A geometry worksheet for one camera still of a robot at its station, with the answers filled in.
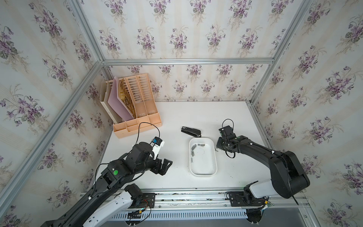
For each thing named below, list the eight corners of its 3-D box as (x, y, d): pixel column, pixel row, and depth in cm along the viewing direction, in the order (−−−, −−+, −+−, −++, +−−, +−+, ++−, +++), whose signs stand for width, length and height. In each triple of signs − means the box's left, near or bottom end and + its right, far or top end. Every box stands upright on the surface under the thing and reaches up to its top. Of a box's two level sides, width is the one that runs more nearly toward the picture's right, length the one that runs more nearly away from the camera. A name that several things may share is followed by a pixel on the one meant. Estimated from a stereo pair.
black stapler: (180, 132, 102) (180, 129, 99) (182, 127, 104) (182, 125, 102) (200, 138, 99) (201, 135, 96) (202, 133, 101) (202, 131, 99)
